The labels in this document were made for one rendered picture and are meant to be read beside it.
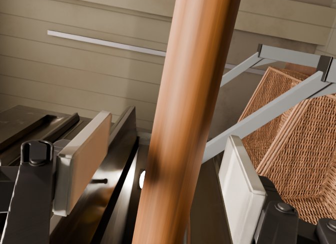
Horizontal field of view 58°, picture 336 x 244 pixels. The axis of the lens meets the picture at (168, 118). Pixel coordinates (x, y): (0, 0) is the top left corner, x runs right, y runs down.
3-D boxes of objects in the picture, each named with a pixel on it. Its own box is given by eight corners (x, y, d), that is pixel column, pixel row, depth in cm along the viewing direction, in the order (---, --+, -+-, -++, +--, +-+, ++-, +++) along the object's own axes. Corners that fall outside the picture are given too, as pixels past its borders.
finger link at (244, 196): (250, 190, 12) (268, 194, 12) (228, 133, 19) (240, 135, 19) (233, 250, 13) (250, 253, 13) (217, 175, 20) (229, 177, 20)
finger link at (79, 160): (67, 218, 13) (51, 215, 13) (107, 154, 20) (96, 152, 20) (73, 157, 12) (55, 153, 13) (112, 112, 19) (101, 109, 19)
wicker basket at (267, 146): (310, 208, 120) (241, 195, 120) (271, 153, 174) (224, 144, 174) (353, 90, 106) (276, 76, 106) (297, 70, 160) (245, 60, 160)
